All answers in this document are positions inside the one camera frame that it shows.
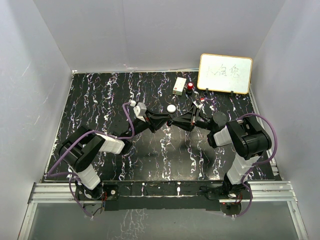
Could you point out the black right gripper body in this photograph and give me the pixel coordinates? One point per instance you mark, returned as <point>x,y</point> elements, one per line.
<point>199,122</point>

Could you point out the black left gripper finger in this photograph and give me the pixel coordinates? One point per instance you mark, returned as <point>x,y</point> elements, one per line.
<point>159,117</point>
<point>156,126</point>

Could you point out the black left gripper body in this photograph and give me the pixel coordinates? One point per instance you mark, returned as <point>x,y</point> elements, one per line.
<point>139,126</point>

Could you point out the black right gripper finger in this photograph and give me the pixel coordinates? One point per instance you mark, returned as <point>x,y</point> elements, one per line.
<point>184,126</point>
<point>186,118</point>

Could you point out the white earbud charging case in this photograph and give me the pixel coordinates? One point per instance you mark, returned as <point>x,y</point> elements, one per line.
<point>171,108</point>

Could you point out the black round earbud case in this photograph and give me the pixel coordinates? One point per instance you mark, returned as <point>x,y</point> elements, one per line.
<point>169,123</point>

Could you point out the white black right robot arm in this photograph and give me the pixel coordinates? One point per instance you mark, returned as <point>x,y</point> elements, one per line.
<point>246,134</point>

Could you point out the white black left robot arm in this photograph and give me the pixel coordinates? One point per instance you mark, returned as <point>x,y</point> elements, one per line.
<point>82,148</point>

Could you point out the red capped small bottle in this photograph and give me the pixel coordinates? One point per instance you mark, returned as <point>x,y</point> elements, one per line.
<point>189,88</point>

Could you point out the green white cardboard box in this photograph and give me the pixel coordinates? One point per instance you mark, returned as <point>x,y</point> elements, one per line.
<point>179,86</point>

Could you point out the yellow framed whiteboard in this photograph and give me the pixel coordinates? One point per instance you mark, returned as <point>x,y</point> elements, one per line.
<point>224,73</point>

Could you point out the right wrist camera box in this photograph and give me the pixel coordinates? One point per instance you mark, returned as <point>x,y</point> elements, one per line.
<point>198,104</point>

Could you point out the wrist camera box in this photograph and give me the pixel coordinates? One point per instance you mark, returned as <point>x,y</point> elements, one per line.
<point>139,109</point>
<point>198,104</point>

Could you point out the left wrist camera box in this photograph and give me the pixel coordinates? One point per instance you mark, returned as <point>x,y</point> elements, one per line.
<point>139,109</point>

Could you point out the aluminium frame rail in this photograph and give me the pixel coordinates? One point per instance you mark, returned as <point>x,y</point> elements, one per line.
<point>158,195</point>

